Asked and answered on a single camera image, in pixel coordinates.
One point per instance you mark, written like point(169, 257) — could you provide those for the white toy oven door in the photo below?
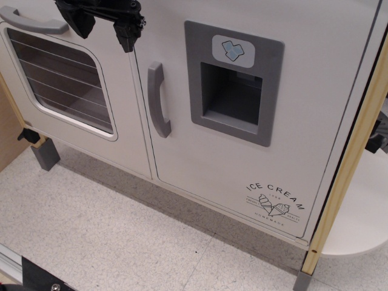
point(78, 91)

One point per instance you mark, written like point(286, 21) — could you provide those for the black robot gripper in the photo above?
point(80, 16)

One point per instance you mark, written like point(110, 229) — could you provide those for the grey oven door handle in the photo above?
point(52, 27)

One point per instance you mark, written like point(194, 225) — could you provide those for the black grey bracket right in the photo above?
point(378, 136)

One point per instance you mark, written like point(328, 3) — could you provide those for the light wooden side panel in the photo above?
point(11, 127)

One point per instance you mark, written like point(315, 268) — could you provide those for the grey foot cap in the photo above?
point(302, 281)
point(47, 155)

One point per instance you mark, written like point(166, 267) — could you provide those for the black clamp knob left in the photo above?
point(30, 135)

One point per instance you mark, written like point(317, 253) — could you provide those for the aluminium rail with black base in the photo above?
point(26, 274)

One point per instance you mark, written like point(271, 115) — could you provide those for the grey left foot cap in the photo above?
point(47, 155)

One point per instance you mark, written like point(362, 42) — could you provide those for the wooden right frame post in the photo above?
point(370, 108)

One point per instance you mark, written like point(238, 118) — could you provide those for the grey right foot cap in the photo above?
point(302, 281)

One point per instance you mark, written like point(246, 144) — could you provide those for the grey ice dispenser panel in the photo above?
point(233, 81)

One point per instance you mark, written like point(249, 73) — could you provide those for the white toy fridge door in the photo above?
point(330, 47)

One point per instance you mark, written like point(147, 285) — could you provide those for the grey fridge door handle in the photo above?
point(155, 78)

